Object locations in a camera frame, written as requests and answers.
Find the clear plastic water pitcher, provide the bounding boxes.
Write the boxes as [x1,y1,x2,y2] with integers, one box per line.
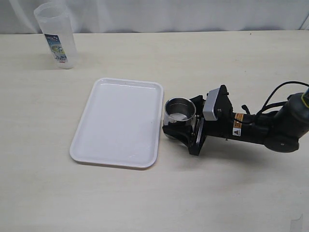
[34,1,77,69]

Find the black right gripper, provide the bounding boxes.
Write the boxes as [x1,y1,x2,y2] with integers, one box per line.
[162,85,234,156]

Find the white rectangular plastic tray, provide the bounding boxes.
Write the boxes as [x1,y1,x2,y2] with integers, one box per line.
[70,78,164,169]

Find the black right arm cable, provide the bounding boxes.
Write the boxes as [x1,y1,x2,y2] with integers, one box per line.
[242,81,309,123]

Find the white backdrop curtain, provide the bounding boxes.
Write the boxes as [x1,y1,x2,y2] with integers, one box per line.
[0,0,309,35]

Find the stainless steel cup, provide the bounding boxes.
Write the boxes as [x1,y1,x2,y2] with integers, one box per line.
[163,97,196,126]

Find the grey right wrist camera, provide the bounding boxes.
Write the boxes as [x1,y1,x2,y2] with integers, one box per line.
[202,88,220,121]

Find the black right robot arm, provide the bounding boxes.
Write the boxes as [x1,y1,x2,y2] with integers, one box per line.
[162,85,309,156]

